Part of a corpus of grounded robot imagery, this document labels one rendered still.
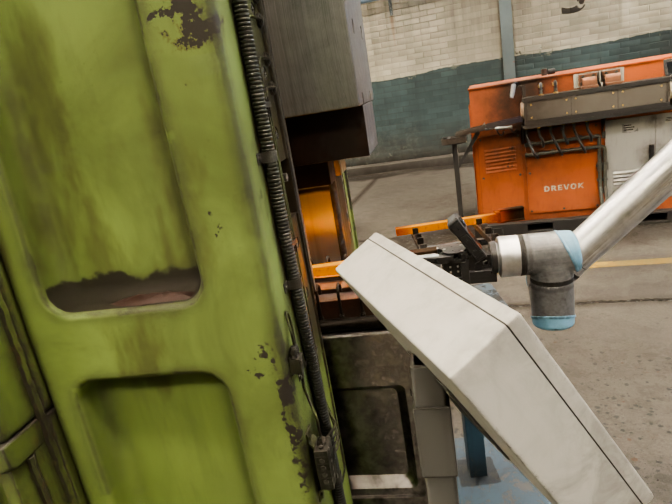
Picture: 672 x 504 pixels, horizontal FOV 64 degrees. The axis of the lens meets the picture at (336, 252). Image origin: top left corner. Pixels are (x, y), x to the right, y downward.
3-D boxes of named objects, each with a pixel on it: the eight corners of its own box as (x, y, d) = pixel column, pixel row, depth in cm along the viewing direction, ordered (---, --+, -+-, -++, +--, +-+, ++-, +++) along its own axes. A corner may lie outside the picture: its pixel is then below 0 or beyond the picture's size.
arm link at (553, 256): (585, 280, 111) (584, 234, 108) (523, 285, 113) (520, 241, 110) (573, 265, 120) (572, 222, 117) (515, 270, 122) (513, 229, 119)
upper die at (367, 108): (377, 143, 121) (371, 100, 118) (370, 155, 102) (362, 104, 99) (205, 169, 129) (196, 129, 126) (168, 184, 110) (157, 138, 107)
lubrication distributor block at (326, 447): (343, 479, 96) (331, 414, 93) (338, 505, 91) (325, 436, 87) (324, 479, 97) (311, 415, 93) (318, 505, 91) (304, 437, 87)
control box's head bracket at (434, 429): (499, 423, 73) (491, 333, 69) (515, 494, 61) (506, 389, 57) (419, 427, 75) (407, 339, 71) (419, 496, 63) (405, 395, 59)
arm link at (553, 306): (571, 313, 125) (570, 263, 121) (579, 335, 114) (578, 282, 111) (529, 314, 128) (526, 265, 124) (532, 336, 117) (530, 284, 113)
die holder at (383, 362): (439, 409, 156) (422, 266, 143) (445, 508, 120) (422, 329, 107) (258, 419, 166) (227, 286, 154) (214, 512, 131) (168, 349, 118)
